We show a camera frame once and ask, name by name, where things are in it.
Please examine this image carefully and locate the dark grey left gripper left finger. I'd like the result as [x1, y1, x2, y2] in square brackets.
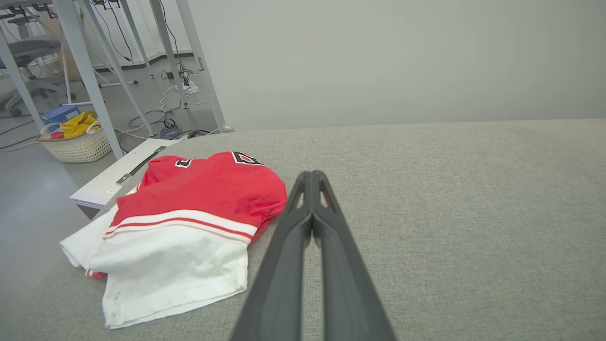
[230, 170, 314, 341]

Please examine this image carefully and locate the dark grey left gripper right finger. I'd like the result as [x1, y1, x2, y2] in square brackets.
[312, 170, 397, 341]

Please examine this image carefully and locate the red and white basketball jersey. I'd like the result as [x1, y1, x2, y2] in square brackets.
[59, 151, 288, 330]

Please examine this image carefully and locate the grey fabric sofa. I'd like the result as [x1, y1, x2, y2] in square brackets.
[0, 118, 606, 341]

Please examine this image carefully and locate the white box-shaped electrical device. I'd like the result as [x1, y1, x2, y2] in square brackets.
[70, 138, 183, 210]

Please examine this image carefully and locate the light grey desk leg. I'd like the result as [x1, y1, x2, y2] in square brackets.
[78, 0, 158, 138]
[150, 0, 191, 109]
[176, 0, 233, 133]
[53, 0, 125, 160]

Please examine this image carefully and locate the white woven laundry basket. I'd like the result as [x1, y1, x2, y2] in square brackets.
[37, 121, 113, 163]

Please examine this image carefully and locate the yellow garment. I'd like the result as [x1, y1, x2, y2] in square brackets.
[61, 110, 100, 139]

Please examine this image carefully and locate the blue box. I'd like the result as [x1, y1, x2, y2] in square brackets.
[40, 105, 81, 127]

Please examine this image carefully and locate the grey office chair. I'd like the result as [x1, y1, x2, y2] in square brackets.
[0, 17, 76, 117]

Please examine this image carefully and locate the black carry handle strap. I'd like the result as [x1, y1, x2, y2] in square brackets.
[116, 146, 167, 185]

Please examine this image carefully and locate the white floor cable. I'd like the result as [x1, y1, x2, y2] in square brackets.
[116, 84, 211, 140]

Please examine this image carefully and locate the black hanging cable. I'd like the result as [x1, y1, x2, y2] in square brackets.
[159, 0, 191, 82]

